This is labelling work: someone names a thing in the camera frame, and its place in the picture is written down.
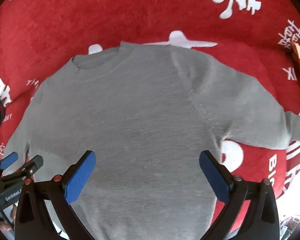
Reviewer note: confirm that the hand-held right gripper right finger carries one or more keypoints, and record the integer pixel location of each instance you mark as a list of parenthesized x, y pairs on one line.
[(212, 177)]

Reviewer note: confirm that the grey sweater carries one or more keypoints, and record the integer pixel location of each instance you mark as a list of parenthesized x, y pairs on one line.
[(140, 117)]

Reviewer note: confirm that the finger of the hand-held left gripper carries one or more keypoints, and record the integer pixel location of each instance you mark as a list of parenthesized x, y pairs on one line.
[(8, 160), (33, 165)]

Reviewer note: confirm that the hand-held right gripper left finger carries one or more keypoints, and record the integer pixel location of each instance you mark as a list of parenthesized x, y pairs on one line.
[(80, 177)]

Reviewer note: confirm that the red printed blanket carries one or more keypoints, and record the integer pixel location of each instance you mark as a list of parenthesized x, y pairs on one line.
[(90, 17)]

